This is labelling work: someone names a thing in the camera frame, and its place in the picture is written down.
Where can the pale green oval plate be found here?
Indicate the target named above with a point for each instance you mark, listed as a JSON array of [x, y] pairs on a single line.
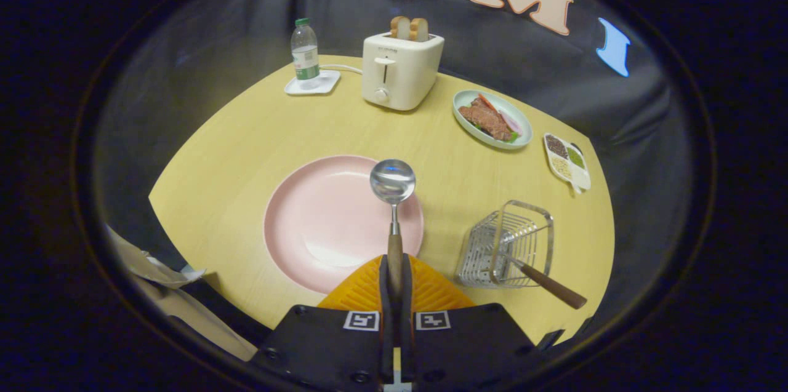
[[468, 124]]

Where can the cream white toaster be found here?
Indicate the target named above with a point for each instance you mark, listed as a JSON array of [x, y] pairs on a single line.
[[406, 72]]

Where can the white divided grain dish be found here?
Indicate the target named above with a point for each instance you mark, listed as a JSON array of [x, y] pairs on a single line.
[[580, 178]]

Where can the green lettuce leaf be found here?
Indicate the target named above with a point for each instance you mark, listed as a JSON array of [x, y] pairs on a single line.
[[513, 136]]

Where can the clear plastic water bottle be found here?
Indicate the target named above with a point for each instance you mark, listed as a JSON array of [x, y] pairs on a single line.
[[305, 60]]

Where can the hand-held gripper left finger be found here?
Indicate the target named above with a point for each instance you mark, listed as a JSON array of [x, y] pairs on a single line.
[[320, 349]]

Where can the pink ham slice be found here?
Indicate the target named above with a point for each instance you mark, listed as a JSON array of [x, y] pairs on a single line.
[[512, 123]]

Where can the toasted bread slice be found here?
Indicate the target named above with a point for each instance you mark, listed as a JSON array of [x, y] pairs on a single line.
[[400, 29], [419, 30]]

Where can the brown meat slices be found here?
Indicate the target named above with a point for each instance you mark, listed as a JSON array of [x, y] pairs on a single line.
[[486, 120]]

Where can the orange carrot slice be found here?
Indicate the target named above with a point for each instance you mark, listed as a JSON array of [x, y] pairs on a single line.
[[486, 101]]

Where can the white square coaster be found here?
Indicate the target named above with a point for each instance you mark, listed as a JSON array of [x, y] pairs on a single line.
[[329, 81]]

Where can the pink round plate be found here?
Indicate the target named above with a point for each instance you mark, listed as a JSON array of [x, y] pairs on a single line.
[[320, 226]]

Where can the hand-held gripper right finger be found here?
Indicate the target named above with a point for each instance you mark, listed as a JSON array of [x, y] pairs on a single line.
[[474, 349]]

